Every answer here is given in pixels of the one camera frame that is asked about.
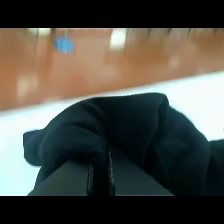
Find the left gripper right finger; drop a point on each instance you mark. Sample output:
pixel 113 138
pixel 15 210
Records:
pixel 136 181

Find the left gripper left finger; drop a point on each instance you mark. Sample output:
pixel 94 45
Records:
pixel 63 180

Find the black garment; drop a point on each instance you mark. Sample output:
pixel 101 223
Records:
pixel 133 126

